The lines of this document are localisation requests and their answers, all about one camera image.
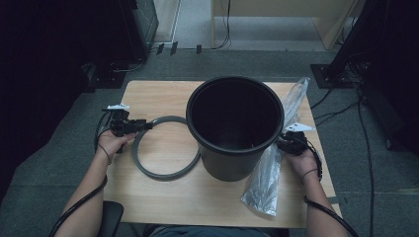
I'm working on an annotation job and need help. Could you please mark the grey trash can rim ring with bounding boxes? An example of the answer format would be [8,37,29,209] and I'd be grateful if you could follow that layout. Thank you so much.
[131,115,203,182]

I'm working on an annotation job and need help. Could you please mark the thin black right wrist band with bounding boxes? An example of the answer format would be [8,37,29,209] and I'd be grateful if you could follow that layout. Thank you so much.
[300,167,319,185]

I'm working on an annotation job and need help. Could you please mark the person's right hand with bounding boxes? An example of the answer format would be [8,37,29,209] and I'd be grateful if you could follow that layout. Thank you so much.
[285,147,322,183]

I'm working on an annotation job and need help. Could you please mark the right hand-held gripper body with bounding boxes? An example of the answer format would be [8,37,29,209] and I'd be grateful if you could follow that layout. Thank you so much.
[279,121,316,157]

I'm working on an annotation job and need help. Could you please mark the black cabinet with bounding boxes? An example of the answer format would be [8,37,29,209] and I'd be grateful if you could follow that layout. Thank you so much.
[118,0,160,62]

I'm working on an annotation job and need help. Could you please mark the person's left hand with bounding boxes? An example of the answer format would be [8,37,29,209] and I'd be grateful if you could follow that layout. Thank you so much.
[95,130,136,163]

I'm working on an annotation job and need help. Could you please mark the clear plastic trash bag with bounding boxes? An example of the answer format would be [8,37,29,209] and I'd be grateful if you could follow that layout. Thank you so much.
[240,76,311,217]

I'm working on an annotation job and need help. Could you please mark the thin black wrist band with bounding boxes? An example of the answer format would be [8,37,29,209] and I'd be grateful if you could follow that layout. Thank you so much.
[98,142,114,166]
[300,167,319,185]

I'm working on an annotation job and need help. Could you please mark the black hanging desk cable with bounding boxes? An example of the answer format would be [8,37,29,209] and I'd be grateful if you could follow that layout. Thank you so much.
[211,0,232,50]

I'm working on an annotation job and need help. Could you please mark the pale wooden desk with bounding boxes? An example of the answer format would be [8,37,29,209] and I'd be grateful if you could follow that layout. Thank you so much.
[210,0,368,51]

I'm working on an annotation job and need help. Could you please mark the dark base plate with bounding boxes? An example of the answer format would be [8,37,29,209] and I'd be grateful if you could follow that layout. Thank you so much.
[83,62,126,90]

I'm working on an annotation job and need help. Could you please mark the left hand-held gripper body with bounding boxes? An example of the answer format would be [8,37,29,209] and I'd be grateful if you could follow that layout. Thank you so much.
[107,103,133,138]

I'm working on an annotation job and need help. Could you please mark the dark grey trash can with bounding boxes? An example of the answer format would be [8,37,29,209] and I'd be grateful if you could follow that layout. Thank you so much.
[186,75,286,183]

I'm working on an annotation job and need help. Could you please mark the long black floor cable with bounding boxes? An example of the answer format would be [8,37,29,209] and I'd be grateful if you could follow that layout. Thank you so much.
[357,85,377,237]

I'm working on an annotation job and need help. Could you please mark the black stand with base plate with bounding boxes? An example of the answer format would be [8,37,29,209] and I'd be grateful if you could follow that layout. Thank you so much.
[309,0,383,90]

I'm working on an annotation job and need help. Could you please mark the thin black left wrist band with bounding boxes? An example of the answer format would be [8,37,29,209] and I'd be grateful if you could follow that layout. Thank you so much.
[98,142,114,166]

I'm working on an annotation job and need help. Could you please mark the person's blue pants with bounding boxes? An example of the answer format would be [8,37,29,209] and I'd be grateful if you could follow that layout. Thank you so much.
[142,224,291,237]

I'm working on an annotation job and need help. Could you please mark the black chair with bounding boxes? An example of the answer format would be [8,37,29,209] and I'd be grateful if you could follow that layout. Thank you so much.
[101,200,125,237]

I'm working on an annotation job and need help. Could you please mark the black curtain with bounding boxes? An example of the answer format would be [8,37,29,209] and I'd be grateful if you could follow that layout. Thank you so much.
[359,0,419,156]
[0,0,139,201]

